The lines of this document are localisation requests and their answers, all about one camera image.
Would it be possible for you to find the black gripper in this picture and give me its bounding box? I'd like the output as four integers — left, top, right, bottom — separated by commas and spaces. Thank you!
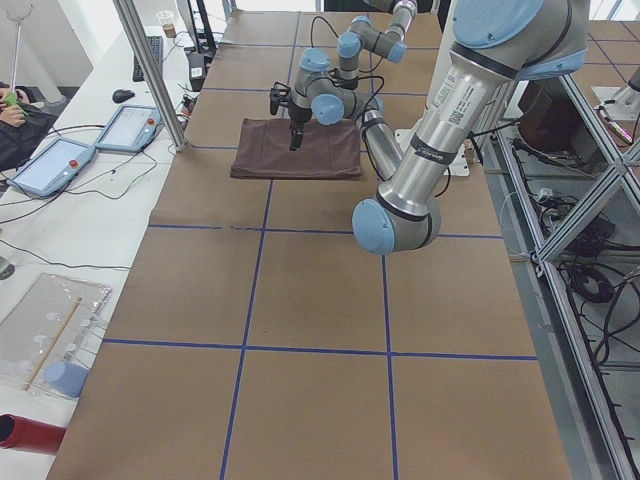
288, 101, 312, 151

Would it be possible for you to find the brown t-shirt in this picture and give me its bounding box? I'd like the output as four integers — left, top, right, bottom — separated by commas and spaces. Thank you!
230, 118, 362, 180

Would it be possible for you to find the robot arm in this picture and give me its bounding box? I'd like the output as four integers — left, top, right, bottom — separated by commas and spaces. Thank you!
270, 1, 589, 255
336, 0, 418, 90

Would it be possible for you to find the person's hand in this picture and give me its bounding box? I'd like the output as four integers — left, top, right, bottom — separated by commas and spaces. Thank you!
1, 87, 26, 127

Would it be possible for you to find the far teach pendant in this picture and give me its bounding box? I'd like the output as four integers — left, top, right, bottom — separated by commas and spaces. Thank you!
95, 103, 162, 153

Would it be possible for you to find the teach pendant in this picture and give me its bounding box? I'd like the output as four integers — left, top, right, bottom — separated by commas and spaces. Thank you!
8, 137, 96, 197
95, 103, 162, 153

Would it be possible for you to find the black keyboard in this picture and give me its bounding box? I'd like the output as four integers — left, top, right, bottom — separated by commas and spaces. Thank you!
132, 35, 165, 83

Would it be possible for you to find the paper coffee cup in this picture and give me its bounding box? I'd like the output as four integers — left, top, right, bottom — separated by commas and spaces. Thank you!
156, 10, 177, 39

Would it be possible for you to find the black computer mouse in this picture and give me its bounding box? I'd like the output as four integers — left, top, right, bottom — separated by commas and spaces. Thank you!
112, 89, 135, 104

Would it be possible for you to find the near teach pendant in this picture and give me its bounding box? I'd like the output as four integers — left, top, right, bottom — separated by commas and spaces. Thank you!
8, 137, 96, 197

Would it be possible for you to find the wooden stick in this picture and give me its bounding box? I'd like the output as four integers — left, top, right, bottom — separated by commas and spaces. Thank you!
22, 297, 82, 391

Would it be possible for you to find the clear plastic bag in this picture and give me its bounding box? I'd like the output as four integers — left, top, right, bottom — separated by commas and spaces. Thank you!
1, 274, 112, 399

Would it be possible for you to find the light blue cup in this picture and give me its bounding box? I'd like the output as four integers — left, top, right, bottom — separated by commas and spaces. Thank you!
44, 361, 89, 398

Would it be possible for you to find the red cylinder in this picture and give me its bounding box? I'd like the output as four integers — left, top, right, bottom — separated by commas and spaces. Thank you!
1, 414, 66, 455

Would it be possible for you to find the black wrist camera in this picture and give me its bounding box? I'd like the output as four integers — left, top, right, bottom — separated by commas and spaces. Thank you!
269, 81, 291, 116

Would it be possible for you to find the black camera cable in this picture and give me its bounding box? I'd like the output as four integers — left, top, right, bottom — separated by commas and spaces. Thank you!
285, 14, 385, 101

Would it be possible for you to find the aluminium frame post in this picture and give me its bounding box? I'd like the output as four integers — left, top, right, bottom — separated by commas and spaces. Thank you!
113, 0, 188, 152

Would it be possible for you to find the aluminium side frame rail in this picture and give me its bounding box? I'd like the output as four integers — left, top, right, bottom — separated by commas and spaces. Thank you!
472, 64, 639, 479

